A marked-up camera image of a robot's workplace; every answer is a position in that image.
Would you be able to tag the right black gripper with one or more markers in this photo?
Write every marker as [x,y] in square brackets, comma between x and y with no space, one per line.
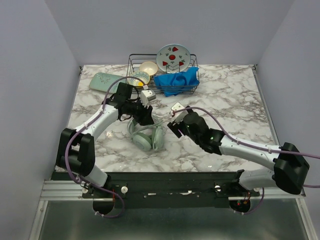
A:
[180,125]

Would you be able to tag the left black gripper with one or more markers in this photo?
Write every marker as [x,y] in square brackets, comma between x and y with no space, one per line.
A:
[144,118]

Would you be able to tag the mint green headphones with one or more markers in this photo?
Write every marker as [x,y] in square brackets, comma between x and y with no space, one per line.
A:
[149,137]

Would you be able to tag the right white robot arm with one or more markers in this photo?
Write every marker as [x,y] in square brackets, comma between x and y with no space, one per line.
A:
[283,166]

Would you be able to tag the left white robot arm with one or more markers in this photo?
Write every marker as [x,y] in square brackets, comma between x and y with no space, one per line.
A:
[76,149]

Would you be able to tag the blue yellow patterned bowl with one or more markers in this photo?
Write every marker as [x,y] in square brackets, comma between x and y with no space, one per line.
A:
[138,78]

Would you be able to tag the mint green rectangular tray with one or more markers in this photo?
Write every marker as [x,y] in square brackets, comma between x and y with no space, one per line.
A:
[102,81]

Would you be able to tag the blue cloth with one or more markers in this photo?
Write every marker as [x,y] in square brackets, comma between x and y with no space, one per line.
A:
[173,84]

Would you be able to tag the cream bowl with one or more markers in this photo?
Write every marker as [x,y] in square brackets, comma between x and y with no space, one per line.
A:
[151,68]

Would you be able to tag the strawberry pattern plate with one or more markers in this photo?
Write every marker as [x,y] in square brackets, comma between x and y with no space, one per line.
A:
[173,58]

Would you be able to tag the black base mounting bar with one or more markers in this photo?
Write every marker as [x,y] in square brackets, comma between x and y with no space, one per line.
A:
[141,190]

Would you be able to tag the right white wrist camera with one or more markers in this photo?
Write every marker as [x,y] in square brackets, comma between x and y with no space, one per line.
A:
[178,112]

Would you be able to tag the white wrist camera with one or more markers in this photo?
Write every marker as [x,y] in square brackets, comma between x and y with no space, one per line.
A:
[178,112]
[146,96]

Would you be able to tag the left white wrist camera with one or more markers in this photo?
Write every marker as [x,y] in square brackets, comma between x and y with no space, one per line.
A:
[146,96]

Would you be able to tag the aluminium rail frame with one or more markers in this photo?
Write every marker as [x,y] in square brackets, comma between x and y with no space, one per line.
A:
[58,188]

